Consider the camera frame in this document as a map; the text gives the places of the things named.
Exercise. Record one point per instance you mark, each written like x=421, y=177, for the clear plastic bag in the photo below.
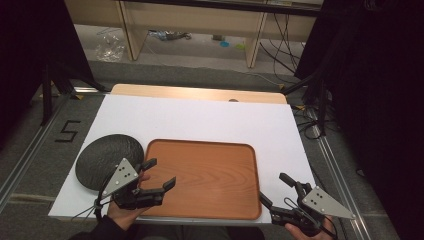
x=109, y=48

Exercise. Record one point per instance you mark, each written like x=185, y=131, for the person's right hand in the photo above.
x=305, y=234

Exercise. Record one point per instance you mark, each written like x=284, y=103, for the crumpled plastic wrapping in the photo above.
x=168, y=34

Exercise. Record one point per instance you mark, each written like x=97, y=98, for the light wooden table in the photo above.
x=186, y=93

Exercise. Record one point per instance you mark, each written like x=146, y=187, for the black curtain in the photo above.
x=383, y=100
x=30, y=50

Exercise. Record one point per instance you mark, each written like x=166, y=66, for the green small object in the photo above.
x=240, y=46

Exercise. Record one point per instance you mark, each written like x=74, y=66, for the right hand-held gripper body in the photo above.
x=318, y=203

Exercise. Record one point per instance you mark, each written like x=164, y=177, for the brown wooden tray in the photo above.
x=206, y=180

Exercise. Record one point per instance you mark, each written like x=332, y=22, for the blue round lid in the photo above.
x=224, y=43

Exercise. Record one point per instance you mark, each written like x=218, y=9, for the aluminium floor rail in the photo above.
x=30, y=156
x=336, y=180

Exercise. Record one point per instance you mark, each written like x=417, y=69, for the black metal stand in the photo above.
x=321, y=103
x=46, y=96

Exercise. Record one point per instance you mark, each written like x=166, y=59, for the person's left hand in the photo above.
x=124, y=215

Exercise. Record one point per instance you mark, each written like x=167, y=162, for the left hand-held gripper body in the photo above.
x=121, y=176

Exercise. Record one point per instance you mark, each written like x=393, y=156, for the white board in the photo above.
x=200, y=120

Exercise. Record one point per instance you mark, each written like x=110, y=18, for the round black plate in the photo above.
x=100, y=156

